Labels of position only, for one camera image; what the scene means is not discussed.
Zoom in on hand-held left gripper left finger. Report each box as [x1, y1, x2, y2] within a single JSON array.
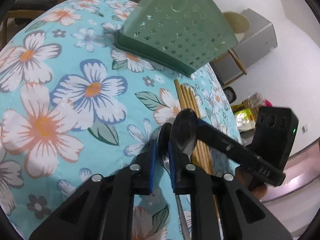
[[29, 139, 158, 240]]

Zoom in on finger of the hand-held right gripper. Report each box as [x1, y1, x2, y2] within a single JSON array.
[[197, 119, 259, 165]]

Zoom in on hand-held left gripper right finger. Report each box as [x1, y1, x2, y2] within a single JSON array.
[[168, 140, 293, 240]]

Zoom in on small metal spoon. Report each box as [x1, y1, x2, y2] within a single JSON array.
[[157, 122, 192, 240]]

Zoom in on bundle of wooden chopsticks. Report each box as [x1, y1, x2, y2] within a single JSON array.
[[174, 79, 223, 230]]

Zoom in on white rice paddle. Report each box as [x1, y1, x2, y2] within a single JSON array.
[[234, 31, 247, 43]]

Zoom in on beige plastic ladle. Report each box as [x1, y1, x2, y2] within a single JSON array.
[[222, 11, 250, 34]]

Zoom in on green plastic utensil holder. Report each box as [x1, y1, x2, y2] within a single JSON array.
[[114, 0, 239, 77]]

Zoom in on person's right hand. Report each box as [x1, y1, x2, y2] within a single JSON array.
[[251, 184, 268, 202]]

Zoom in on green yellow rice bag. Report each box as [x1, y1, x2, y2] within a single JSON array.
[[234, 109, 258, 132]]

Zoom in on clear plastic bag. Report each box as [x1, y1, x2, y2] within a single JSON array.
[[242, 94, 265, 110]]

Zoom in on black rice cooker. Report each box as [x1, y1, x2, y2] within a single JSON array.
[[224, 87, 237, 103]]

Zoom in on wooden chair black seat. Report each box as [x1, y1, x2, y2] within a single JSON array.
[[226, 48, 247, 75], [0, 0, 78, 53]]

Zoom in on blue floral tablecloth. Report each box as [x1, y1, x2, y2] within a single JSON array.
[[0, 0, 242, 240]]

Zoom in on silver refrigerator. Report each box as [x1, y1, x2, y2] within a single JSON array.
[[210, 8, 278, 87]]

